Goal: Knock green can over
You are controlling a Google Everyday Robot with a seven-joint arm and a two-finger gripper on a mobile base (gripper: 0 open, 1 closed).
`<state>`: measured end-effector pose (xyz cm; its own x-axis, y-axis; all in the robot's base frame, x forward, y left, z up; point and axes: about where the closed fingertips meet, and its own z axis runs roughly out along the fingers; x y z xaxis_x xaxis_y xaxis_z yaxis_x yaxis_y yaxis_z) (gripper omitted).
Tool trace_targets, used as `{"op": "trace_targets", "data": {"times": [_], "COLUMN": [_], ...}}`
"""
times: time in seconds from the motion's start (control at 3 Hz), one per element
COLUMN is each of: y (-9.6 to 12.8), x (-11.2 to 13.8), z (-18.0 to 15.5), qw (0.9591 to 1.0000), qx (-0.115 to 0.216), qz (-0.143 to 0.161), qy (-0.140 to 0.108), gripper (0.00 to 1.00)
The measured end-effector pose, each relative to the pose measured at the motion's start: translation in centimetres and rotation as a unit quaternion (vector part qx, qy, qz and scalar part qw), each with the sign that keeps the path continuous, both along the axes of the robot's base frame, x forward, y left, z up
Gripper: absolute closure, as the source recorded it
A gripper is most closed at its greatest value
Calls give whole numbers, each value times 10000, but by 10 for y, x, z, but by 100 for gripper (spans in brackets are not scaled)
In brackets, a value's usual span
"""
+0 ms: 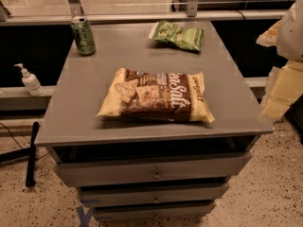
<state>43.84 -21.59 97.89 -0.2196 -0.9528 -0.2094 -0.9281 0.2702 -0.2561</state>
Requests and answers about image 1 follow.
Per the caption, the green soda can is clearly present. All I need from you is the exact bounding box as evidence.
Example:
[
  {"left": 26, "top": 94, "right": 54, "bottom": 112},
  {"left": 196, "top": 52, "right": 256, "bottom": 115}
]
[{"left": 70, "top": 16, "right": 96, "bottom": 56}]

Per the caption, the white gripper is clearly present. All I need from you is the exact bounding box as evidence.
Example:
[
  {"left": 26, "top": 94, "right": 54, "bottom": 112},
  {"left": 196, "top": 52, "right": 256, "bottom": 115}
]
[{"left": 257, "top": 0, "right": 303, "bottom": 121}]

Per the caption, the brown and yellow chip bag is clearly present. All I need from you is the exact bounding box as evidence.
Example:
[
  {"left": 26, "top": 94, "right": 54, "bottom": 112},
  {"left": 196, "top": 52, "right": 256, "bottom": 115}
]
[{"left": 98, "top": 68, "right": 214, "bottom": 123}]

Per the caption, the green chip bag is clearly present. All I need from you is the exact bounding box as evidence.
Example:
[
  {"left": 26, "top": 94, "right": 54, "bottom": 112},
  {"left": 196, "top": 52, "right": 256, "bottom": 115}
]
[{"left": 149, "top": 20, "right": 205, "bottom": 52}]

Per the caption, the metal railing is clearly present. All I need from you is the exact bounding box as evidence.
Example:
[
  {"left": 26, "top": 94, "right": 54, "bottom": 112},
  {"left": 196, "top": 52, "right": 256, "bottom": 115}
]
[{"left": 0, "top": 0, "right": 295, "bottom": 26}]

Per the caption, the grey drawer cabinet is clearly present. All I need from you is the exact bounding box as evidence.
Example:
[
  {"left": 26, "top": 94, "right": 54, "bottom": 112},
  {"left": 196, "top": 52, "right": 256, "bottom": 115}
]
[{"left": 34, "top": 20, "right": 275, "bottom": 223}]

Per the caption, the black stand leg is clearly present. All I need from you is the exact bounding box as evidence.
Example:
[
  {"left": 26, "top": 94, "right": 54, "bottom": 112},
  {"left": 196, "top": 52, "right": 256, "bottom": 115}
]
[{"left": 0, "top": 122, "right": 40, "bottom": 187}]

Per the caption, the white pump bottle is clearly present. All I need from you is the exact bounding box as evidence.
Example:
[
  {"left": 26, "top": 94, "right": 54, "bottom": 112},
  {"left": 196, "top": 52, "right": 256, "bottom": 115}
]
[{"left": 15, "top": 63, "right": 44, "bottom": 96}]

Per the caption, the black cable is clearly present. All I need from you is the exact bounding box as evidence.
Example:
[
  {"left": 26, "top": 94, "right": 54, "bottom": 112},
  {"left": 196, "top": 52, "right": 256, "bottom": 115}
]
[{"left": 0, "top": 122, "right": 50, "bottom": 161}]

